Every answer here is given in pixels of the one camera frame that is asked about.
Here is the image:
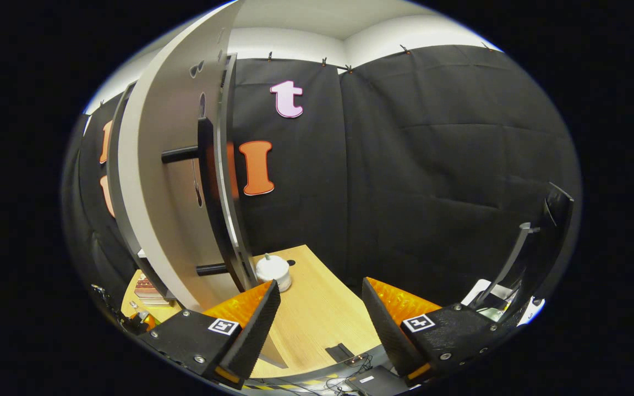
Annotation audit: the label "row of cloth clips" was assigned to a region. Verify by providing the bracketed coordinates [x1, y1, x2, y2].
[266, 42, 489, 75]

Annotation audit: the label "beige cabinet door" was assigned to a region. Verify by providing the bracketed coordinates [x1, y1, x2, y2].
[117, 0, 290, 369]

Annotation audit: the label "grey metal stand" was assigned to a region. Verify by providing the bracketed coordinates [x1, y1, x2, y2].
[471, 222, 540, 309]

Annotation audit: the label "black flat panel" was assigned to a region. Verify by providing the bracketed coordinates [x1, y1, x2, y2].
[543, 183, 575, 265]

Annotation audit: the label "black rectangular table plate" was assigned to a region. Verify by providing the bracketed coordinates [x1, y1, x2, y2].
[325, 343, 357, 364]

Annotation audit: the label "black cables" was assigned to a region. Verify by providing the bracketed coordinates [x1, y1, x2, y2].
[262, 355, 384, 396]

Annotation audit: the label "dark grey cabinet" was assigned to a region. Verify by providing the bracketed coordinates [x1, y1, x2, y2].
[105, 81, 174, 300]

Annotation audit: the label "black cabinet door handle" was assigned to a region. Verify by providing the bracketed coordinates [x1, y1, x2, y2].
[161, 117, 249, 292]

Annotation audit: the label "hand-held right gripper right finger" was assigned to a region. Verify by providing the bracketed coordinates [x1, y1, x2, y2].
[362, 277, 510, 387]

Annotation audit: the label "yellow black hazard tape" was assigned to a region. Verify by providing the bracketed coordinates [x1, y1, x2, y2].
[240, 374, 345, 392]

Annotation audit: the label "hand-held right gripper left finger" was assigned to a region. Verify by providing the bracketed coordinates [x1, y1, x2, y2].
[138, 279, 282, 390]

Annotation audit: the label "small stack of books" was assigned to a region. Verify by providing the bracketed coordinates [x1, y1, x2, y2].
[133, 275, 176, 306]

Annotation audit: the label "black backdrop cloth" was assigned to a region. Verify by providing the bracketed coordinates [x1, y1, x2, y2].
[64, 44, 582, 331]

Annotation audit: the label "white round lidded pot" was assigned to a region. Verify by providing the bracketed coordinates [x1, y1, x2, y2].
[255, 253, 292, 293]

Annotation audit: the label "black box device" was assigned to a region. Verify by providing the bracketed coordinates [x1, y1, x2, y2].
[346, 366, 406, 396]

